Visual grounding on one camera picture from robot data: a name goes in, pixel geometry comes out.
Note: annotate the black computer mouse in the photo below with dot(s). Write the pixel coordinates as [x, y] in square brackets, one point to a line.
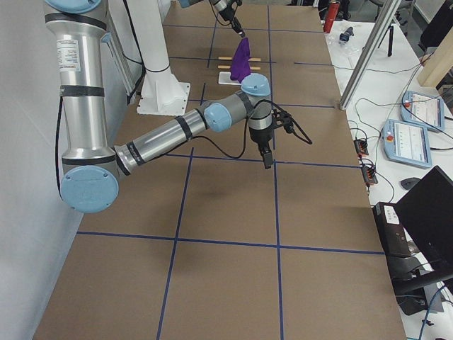
[408, 183]

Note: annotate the brown paper table cover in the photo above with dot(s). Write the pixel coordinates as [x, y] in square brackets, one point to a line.
[198, 246]

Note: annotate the white wooden towel rack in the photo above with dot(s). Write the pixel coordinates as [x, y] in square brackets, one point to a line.
[224, 71]

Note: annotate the purple towel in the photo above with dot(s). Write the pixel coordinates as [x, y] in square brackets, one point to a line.
[240, 67]

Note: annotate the aluminium frame post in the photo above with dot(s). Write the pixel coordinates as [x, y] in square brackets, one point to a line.
[380, 26]

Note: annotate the red bottle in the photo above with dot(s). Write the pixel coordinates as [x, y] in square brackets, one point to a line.
[331, 14]

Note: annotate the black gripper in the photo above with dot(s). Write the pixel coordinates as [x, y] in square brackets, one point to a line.
[229, 15]
[260, 139]

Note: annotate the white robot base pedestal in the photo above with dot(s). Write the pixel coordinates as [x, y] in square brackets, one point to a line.
[162, 93]

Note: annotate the teach pendant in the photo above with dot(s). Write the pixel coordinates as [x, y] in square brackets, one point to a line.
[406, 143]
[423, 110]

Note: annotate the dark blue folded umbrella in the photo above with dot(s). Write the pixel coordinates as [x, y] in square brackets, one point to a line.
[345, 36]

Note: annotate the near teach pendant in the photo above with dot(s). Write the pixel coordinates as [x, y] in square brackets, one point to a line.
[406, 143]

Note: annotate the far teach pendant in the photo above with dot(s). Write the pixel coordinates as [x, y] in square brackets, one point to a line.
[423, 110]

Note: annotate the black computer box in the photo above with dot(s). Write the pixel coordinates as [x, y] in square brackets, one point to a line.
[391, 232]

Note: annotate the black monitor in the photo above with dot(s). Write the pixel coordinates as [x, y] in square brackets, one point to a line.
[426, 213]

